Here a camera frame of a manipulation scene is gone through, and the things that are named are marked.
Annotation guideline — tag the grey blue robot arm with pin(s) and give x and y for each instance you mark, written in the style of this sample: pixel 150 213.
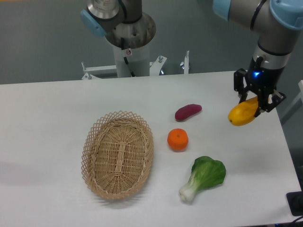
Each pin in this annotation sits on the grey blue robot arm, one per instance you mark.
pixel 278 23

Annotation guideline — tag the yellow mango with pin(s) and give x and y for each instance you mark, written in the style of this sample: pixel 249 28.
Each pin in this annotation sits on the yellow mango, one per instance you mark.
pixel 244 112

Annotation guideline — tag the white object right edge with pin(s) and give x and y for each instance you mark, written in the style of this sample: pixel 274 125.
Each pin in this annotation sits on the white object right edge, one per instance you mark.
pixel 295 104

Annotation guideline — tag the white metal base frame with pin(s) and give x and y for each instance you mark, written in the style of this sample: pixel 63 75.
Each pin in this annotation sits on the white metal base frame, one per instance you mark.
pixel 137 69

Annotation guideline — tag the purple sweet potato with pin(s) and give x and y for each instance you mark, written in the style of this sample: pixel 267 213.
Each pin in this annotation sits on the purple sweet potato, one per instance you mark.
pixel 187 111

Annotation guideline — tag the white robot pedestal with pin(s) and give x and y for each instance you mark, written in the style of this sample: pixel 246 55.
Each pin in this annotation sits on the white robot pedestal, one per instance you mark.
pixel 130 42

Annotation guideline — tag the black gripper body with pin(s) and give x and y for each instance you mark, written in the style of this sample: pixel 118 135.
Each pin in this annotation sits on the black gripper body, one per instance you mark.
pixel 262 79

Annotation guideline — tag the black device at edge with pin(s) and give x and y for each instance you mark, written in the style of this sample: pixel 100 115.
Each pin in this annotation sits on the black device at edge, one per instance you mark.
pixel 295 202

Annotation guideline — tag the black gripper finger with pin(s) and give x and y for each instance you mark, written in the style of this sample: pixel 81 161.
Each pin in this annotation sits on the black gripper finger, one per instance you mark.
pixel 241 84
pixel 268 99

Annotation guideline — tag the woven wicker basket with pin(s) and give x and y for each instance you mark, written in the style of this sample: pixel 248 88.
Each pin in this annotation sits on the woven wicker basket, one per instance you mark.
pixel 117 155

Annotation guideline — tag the orange tangerine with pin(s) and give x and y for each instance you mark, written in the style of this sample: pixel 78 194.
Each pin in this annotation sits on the orange tangerine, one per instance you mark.
pixel 177 139

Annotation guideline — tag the green bok choy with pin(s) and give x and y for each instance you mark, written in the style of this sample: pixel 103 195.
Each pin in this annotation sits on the green bok choy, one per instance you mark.
pixel 206 173

